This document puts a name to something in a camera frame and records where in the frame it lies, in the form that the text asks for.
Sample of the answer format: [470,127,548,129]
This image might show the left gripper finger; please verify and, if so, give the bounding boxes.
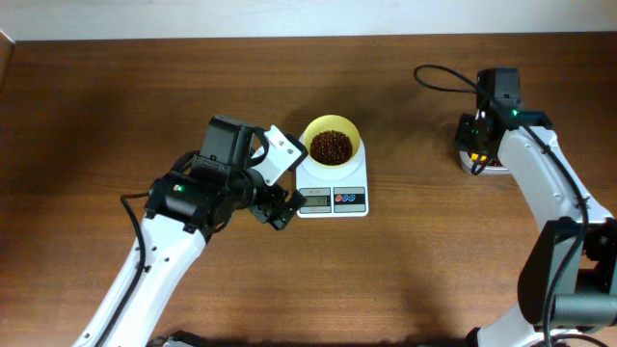
[286,190,307,213]
[268,202,295,230]

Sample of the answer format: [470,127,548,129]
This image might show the red beans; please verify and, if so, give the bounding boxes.
[309,130,353,166]

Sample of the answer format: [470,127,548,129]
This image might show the yellow measuring scoop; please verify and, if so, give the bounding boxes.
[469,153,488,162]

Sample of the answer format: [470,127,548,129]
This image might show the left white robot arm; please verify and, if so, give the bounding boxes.
[75,116,309,346]

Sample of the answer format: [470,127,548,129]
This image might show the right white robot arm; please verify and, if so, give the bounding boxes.
[454,68,616,346]

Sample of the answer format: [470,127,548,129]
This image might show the white digital kitchen scale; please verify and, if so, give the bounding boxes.
[295,140,369,218]

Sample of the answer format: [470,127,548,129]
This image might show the yellow plastic bowl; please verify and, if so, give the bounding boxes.
[302,115,361,167]

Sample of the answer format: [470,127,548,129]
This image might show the clear plastic food container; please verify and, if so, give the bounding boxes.
[459,151,510,176]

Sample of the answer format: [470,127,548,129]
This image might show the left black cable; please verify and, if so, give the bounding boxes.
[91,148,203,347]

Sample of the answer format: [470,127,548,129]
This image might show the black cable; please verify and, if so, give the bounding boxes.
[91,148,203,347]
[413,64,590,347]

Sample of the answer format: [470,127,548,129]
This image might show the right black cable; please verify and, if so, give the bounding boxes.
[413,64,590,347]

